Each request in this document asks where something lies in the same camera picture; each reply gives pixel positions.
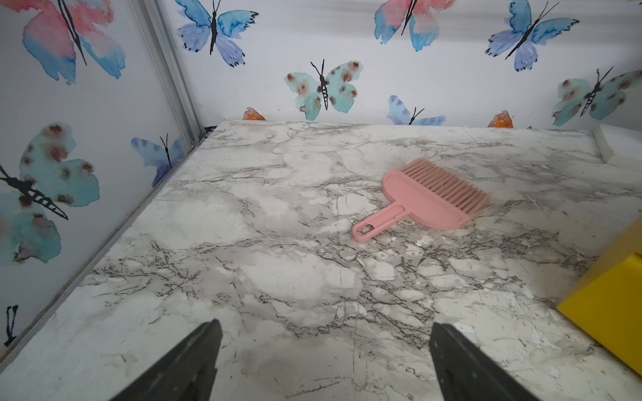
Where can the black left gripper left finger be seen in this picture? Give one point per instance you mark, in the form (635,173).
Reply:
(186,372)

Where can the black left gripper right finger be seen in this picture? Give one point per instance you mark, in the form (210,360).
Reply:
(464,372)

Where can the white stepped plant stand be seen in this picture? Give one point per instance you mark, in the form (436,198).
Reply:
(619,146)

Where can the yellow plastic drawer box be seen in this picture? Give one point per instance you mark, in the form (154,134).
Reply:
(606,301)

